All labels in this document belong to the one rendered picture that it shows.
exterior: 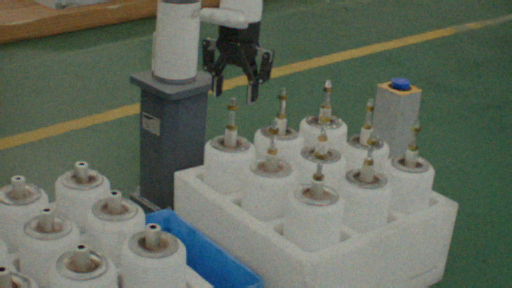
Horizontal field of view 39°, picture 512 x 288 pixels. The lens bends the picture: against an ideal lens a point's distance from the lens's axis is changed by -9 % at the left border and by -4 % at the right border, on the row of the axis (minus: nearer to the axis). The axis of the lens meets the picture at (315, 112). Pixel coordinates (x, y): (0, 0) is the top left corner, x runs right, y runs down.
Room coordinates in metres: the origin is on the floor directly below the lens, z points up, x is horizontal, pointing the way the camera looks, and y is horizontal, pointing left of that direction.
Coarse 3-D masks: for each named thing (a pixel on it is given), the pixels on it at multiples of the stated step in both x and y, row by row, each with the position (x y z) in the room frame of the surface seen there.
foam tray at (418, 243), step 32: (192, 192) 1.26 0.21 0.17; (192, 224) 1.26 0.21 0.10; (224, 224) 1.19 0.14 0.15; (256, 224) 1.14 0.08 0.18; (416, 224) 1.21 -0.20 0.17; (448, 224) 1.29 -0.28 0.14; (256, 256) 1.12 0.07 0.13; (288, 256) 1.06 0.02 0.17; (320, 256) 1.06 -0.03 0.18; (352, 256) 1.10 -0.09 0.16; (384, 256) 1.16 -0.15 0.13; (416, 256) 1.23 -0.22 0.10
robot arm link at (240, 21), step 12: (228, 0) 1.28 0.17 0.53; (240, 0) 1.27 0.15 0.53; (252, 0) 1.28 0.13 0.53; (204, 12) 1.25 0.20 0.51; (216, 12) 1.25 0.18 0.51; (228, 12) 1.25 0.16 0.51; (240, 12) 1.26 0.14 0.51; (252, 12) 1.28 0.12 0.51; (228, 24) 1.23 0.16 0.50; (240, 24) 1.23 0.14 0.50
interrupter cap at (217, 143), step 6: (216, 138) 1.32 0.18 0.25; (222, 138) 1.33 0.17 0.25; (240, 138) 1.34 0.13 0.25; (216, 144) 1.29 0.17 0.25; (222, 144) 1.30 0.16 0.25; (240, 144) 1.31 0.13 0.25; (246, 144) 1.31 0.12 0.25; (222, 150) 1.27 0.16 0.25; (228, 150) 1.27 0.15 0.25; (234, 150) 1.27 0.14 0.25; (240, 150) 1.28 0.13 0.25; (246, 150) 1.29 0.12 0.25
